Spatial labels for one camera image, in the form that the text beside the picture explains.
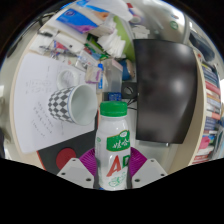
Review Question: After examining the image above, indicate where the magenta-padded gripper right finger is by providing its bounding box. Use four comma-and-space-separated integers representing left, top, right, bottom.
128, 147, 168, 190

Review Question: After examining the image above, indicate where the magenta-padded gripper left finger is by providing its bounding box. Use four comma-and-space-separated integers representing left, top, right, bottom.
56, 147, 100, 190

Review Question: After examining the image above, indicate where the white green-capped drink bottle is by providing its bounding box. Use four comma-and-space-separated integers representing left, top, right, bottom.
94, 100, 132, 192

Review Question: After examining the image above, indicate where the flat round red coaster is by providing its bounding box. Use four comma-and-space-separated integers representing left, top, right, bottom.
55, 147, 78, 170

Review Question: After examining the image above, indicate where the black desk mat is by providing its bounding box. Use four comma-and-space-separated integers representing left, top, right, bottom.
36, 113, 101, 176

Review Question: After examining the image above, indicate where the black-and-white patterned mug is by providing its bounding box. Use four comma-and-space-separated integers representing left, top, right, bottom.
47, 83, 99, 127

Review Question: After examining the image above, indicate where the blue electronics box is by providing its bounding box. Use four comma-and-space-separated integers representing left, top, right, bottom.
107, 91, 123, 102

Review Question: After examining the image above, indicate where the black computer monitor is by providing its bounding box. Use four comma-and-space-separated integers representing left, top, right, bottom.
121, 38, 198, 145

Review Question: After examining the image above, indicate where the white paper sheet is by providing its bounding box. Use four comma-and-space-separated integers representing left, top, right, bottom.
13, 51, 101, 154

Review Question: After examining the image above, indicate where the shelf unit with books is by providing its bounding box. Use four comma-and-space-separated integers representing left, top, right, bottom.
189, 19, 224, 166

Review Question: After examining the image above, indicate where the clear plastic container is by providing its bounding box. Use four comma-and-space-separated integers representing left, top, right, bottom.
101, 58, 124, 93

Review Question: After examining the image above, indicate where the stack of white napkins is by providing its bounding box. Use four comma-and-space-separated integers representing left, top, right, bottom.
96, 24, 127, 59

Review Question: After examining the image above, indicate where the blue tissue box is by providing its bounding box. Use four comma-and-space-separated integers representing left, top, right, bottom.
55, 0, 111, 34

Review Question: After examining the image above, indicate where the black cable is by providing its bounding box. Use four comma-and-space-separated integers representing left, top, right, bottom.
128, 98, 138, 111

